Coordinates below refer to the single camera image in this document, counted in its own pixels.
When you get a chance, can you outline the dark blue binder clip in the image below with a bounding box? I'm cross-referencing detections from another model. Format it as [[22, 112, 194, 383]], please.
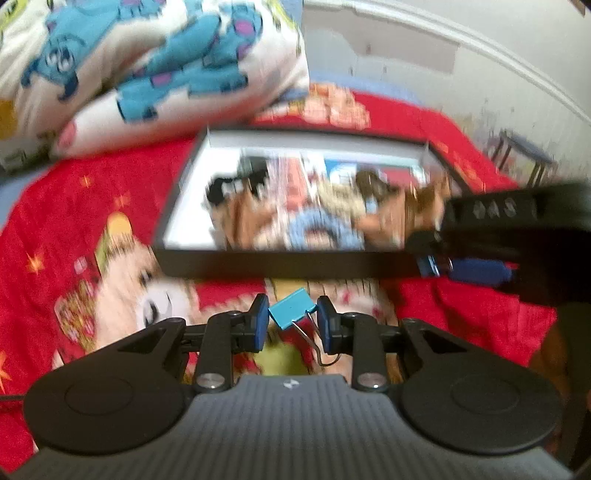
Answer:
[[417, 255, 454, 278]]

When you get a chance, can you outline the black shallow box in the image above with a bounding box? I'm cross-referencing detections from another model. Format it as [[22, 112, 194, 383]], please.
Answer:
[[152, 127, 469, 279]]

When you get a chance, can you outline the black white-trim scrunchie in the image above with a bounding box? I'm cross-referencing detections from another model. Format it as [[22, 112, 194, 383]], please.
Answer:
[[206, 166, 269, 207]]

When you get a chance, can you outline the light blue binder clip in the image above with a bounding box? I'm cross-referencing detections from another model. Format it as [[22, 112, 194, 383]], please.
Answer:
[[269, 288, 341, 368]]

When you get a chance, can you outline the light blue knitted scrunchie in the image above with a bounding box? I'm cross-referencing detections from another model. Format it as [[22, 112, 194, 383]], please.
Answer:
[[287, 208, 365, 251]]

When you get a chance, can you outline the blue round stool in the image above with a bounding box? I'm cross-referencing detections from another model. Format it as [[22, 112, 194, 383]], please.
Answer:
[[491, 129, 558, 187]]

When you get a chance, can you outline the Monsters Inc white quilt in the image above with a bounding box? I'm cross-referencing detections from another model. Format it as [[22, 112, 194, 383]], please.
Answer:
[[1, 1, 310, 175]]

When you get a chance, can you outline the red Disney bedspread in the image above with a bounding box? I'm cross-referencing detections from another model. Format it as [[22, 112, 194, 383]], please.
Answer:
[[1, 86, 557, 471]]

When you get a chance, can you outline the olive green scrunchie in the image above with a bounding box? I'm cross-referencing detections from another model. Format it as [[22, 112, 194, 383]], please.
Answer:
[[355, 170, 401, 203]]

